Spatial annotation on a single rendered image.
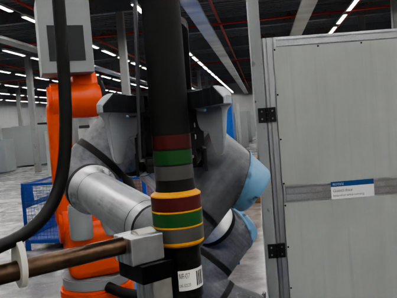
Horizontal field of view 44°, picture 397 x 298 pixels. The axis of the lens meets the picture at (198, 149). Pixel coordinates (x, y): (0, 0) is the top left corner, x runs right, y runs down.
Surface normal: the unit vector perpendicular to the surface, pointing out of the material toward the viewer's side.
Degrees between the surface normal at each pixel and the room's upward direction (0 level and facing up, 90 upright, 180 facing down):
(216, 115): 94
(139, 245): 90
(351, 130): 90
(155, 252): 90
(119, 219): 78
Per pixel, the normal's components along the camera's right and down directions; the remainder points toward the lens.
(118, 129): 0.96, 0.01
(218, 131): -0.93, 0.16
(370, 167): 0.04, 0.04
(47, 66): 0.35, 0.02
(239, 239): 0.60, 0.14
